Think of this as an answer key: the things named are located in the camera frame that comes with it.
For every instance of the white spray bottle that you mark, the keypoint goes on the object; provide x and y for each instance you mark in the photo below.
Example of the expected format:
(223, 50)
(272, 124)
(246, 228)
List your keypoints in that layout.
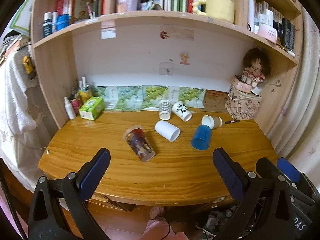
(69, 108)

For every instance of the wooden bookshelf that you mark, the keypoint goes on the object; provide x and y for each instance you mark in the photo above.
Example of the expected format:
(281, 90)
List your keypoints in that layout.
(52, 80)

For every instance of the black marker pen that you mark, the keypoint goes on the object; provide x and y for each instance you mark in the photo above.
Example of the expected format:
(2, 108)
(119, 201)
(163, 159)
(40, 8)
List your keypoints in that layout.
(232, 121)

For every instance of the white cosmetic bottles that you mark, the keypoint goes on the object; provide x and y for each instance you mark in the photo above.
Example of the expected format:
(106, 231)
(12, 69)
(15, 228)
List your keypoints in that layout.
(257, 13)

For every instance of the picture printed cup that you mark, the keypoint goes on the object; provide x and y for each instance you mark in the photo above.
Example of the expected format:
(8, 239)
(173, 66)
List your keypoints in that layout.
(138, 143)

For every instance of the green framed picture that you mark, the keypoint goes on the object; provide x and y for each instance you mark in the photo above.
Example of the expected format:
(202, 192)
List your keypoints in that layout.
(21, 17)

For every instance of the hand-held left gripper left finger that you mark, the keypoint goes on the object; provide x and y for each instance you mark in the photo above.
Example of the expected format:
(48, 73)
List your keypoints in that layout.
(95, 172)

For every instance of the dark blue bottle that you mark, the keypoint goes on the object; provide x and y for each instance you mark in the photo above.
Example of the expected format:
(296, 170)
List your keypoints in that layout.
(47, 25)

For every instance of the patterned fabric basket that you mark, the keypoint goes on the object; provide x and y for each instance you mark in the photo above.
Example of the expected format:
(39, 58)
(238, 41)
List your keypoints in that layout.
(243, 105)

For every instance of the yellow toy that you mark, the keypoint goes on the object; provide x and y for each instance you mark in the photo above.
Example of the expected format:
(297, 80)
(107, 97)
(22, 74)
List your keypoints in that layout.
(28, 65)

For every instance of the orange and red books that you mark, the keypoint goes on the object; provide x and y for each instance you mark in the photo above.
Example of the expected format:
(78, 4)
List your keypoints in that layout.
(75, 7)

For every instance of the brown haired rag doll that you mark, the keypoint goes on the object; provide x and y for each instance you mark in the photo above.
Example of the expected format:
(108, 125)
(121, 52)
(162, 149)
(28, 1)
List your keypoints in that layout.
(255, 67)

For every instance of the yellow figure sticker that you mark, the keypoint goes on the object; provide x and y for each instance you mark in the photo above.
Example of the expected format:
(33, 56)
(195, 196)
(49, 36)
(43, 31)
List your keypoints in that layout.
(184, 58)

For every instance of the white bottle with blue label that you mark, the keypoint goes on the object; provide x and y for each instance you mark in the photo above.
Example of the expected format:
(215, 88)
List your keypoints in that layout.
(54, 21)

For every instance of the white cup with black print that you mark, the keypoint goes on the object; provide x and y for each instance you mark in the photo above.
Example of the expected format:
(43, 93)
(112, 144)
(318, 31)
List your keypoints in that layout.
(182, 111)

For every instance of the row of black boxes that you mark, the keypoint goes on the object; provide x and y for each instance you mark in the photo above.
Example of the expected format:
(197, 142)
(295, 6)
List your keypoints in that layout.
(286, 33)

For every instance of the green tissue box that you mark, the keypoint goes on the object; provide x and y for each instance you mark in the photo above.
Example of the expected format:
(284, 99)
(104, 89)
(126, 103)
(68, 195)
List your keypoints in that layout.
(91, 108)

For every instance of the person's leg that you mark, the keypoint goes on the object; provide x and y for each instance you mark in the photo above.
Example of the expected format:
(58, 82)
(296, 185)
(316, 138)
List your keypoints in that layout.
(160, 226)

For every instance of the white cloth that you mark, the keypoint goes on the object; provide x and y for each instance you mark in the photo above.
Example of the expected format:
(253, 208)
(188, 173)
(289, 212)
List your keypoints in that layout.
(17, 115)

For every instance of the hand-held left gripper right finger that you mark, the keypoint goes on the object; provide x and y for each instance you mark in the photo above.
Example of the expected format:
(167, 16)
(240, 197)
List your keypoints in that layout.
(228, 177)

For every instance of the red small can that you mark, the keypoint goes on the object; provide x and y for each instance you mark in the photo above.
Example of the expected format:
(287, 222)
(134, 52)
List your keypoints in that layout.
(76, 105)

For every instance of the yellow pen holder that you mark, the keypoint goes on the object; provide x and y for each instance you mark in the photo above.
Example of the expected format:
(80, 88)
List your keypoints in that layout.
(85, 93)

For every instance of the blue plastic cup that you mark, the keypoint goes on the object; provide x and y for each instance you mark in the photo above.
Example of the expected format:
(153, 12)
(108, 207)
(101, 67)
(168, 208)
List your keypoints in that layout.
(201, 137)

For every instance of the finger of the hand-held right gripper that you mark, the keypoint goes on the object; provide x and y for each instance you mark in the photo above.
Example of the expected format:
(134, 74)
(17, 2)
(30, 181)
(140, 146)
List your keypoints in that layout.
(266, 168)
(290, 171)

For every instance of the pink round box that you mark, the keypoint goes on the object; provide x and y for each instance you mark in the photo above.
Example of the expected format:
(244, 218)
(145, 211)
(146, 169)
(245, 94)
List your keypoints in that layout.
(240, 83)

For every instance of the checkered paper cup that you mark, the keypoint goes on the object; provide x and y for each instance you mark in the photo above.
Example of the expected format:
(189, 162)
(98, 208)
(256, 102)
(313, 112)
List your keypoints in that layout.
(165, 109)

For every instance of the blue box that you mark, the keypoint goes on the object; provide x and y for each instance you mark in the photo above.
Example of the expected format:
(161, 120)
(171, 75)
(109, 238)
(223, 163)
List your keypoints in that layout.
(62, 21)

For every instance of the brown paper cup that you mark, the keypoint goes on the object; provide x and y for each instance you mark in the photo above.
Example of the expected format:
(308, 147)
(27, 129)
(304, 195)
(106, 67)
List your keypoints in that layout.
(212, 122)

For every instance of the pink jar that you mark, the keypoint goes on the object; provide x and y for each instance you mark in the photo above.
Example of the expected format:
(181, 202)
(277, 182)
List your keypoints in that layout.
(267, 33)

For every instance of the plain white cup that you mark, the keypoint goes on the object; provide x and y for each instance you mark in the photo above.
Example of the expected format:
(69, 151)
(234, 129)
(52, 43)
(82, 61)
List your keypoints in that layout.
(167, 130)

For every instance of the yellow ceramic mug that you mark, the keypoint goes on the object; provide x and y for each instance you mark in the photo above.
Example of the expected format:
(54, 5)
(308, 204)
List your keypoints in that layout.
(218, 8)

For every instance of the green leaf printed paper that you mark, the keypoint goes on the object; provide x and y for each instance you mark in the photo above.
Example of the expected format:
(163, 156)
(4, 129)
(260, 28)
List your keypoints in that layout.
(150, 96)

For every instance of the brown cardboard sheet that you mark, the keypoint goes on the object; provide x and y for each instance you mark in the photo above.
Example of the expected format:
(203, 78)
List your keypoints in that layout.
(215, 100)

